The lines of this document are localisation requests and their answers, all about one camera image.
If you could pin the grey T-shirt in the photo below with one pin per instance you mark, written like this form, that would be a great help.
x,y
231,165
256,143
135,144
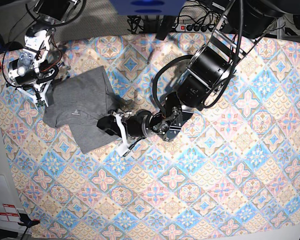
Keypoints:
x,y
79,102

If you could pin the white power strip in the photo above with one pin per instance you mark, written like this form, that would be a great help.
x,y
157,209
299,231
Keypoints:
x,y
193,28

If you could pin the patterned tile tablecloth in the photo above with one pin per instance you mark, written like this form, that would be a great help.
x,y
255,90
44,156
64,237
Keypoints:
x,y
234,169

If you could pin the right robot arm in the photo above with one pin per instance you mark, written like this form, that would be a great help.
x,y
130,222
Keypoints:
x,y
39,37

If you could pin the blue clamp bottom left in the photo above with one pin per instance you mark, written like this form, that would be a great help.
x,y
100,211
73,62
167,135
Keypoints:
x,y
27,222

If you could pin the white box with red labels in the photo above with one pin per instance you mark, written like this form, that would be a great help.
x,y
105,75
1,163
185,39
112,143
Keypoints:
x,y
9,215

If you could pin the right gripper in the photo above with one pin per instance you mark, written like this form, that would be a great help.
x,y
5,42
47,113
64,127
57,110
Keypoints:
x,y
34,86

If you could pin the black centre post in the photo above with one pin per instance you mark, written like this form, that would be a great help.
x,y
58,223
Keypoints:
x,y
165,27

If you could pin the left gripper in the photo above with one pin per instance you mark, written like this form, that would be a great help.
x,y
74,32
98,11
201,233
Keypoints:
x,y
131,128

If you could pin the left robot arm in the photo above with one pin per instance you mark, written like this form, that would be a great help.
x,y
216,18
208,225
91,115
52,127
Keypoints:
x,y
204,80

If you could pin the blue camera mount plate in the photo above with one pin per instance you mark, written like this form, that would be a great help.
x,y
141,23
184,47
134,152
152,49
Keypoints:
x,y
147,7

